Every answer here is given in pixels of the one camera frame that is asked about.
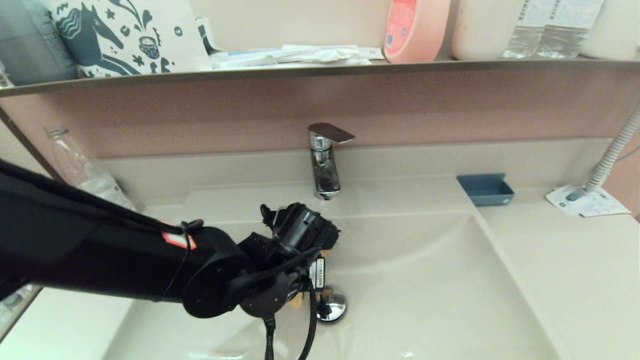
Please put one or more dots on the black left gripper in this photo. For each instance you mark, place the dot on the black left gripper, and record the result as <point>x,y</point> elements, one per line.
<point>316,274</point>

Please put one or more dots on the orange and grey cleaning cloth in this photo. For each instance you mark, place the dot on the orange and grey cleaning cloth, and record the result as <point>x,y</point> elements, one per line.
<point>296,301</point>

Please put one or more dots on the chrome lever faucet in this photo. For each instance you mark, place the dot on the chrome lever faucet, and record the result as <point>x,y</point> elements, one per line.
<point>325,170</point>

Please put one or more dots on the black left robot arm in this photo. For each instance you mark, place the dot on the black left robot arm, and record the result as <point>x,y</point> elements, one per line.
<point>100,255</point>

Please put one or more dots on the chrome sink drain stopper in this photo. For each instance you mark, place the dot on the chrome sink drain stopper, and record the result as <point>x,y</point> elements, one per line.
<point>335,307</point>

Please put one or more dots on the white ceramic sink basin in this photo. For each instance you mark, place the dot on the white ceramic sink basin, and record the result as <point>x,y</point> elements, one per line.
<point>425,300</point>

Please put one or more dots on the blue plastic soap dish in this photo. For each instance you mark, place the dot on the blue plastic soap dish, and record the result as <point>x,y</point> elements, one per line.
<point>486,191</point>

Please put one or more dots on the crumpled white plastic packet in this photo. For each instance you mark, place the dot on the crumpled white plastic packet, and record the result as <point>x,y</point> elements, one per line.
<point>324,54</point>

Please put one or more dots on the white sachet with blue stripe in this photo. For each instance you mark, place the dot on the white sachet with blue stripe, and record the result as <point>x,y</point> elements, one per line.
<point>243,58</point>

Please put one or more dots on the small white sachet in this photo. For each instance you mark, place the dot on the small white sachet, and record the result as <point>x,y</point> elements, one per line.
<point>371,52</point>

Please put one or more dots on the clear plastic water bottle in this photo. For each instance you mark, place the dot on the clear plastic water bottle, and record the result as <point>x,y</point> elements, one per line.
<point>82,172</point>

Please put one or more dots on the white printed paper leaflet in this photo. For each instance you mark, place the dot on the white printed paper leaflet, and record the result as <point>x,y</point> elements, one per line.
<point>562,201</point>
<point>610,205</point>

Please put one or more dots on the white box with dark print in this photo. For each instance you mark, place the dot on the white box with dark print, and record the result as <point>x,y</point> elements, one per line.
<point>207,36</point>

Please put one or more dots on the pink plastic bottle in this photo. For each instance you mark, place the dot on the pink plastic bottle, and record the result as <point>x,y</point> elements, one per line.
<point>416,30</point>

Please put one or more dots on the plain white round container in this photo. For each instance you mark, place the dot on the plain white round container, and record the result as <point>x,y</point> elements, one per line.
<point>481,30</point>

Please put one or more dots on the plastic wrapped bottle pack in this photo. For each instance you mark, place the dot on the plastic wrapped bottle pack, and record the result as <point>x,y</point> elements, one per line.
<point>15,300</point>

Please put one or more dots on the white bag with horse print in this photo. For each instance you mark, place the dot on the white bag with horse print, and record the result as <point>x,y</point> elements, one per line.
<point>127,35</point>

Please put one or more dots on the small clear labelled water bottle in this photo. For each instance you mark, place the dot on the small clear labelled water bottle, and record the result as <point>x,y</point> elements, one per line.
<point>524,35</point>
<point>569,35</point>

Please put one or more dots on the grey container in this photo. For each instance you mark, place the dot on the grey container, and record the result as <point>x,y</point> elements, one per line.
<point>27,45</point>

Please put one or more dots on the white ribbed container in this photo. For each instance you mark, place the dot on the white ribbed container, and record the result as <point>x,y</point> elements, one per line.
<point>617,30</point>

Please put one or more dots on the small grey wrist camera box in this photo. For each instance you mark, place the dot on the small grey wrist camera box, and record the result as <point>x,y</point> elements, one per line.
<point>282,216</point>

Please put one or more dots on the brown wall shelf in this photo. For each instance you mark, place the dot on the brown wall shelf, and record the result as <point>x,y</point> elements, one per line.
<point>300,70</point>

